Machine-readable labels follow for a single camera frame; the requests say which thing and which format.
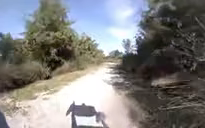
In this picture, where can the distant trees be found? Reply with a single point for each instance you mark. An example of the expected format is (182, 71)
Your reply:
(115, 53)

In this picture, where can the dry grass verge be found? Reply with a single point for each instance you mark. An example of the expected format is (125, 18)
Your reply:
(40, 87)

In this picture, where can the row of trees and bushes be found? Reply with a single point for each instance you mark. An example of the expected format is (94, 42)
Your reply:
(50, 43)

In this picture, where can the pale sandy dirt path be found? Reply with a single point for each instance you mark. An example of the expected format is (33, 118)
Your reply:
(90, 90)

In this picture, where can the dark dense trees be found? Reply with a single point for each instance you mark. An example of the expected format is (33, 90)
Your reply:
(176, 33)

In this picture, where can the brush-covered ground with branches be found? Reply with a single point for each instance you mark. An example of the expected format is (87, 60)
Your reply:
(176, 104)

